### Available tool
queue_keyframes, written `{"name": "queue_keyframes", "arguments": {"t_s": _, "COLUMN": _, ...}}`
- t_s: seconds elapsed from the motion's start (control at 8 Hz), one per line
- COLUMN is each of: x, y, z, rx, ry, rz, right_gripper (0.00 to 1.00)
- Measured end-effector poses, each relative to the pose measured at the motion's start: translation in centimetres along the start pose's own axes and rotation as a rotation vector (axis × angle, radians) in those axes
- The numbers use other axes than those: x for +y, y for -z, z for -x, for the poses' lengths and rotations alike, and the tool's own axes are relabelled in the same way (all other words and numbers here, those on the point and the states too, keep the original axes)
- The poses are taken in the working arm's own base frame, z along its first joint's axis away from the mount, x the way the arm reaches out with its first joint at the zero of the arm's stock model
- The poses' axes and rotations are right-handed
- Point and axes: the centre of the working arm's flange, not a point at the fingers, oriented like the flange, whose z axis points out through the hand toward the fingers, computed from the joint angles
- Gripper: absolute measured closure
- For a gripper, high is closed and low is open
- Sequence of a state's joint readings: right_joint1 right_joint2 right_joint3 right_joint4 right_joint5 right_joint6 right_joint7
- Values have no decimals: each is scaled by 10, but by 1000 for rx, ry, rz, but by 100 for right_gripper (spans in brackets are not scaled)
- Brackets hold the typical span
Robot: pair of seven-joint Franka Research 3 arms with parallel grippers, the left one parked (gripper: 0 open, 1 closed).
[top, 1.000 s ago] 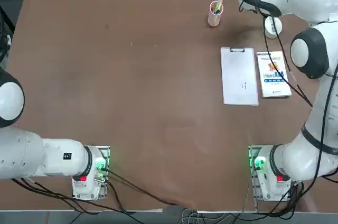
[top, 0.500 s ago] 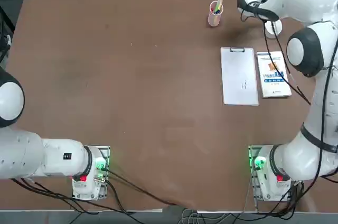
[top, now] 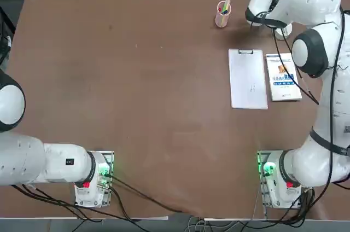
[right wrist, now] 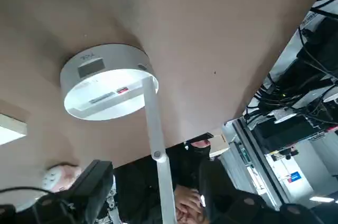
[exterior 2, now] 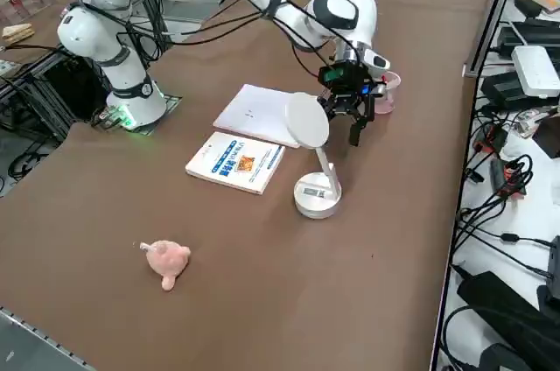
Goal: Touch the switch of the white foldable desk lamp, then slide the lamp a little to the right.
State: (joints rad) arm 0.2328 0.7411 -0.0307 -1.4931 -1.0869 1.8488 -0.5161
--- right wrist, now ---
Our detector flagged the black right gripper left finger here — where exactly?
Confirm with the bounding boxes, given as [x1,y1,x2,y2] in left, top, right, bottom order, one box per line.
[0,159,115,224]

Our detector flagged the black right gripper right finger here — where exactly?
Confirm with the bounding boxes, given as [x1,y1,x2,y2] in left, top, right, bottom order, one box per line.
[199,161,326,224]

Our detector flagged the white foldable desk lamp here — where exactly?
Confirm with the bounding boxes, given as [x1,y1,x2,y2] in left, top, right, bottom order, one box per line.
[59,43,178,224]

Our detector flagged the pink plush toy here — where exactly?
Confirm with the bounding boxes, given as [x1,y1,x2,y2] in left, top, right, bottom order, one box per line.
[42,163,82,193]

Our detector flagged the person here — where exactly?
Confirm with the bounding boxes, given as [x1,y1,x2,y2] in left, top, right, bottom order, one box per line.
[113,133,267,224]

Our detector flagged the black equipment box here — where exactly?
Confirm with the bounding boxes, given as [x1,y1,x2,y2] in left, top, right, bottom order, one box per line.
[252,114,326,152]

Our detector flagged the white and blue book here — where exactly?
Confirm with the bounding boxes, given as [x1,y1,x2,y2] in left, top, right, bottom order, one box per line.
[0,113,29,146]

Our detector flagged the aluminium frame rail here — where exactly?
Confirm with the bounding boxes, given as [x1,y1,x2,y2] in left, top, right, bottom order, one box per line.
[223,117,291,209]

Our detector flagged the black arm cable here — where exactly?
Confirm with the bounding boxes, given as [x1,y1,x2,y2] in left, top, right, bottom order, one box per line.
[0,186,55,201]

